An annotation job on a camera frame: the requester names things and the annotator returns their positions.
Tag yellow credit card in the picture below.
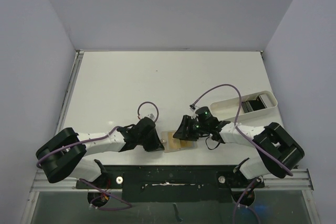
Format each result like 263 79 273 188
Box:
180 140 193 148
167 131 181 152

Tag beige card holder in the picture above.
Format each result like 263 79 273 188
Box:
161 131 197 153

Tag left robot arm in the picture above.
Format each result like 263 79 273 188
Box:
36 117 164 188

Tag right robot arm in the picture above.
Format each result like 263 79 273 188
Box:
173 106 305 187

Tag black cards in tray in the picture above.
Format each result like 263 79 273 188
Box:
241 100 265 113

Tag white plastic tray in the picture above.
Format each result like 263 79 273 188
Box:
210 91 278 122

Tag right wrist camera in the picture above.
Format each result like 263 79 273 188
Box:
190 103 199 111

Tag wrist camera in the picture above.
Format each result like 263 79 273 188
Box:
190 103 199 111
142 113 155 121

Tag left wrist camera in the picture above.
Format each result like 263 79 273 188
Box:
142 113 155 121

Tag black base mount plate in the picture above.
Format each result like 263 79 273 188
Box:
76 158 265 204

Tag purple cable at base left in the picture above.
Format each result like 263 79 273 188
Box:
78 178 133 211

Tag purple cable at base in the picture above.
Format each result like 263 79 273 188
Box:
233 178 262 224
78 178 133 211

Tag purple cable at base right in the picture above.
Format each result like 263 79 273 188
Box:
233 178 262 224

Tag aluminium table frame rail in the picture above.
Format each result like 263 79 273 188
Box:
55 50 84 135

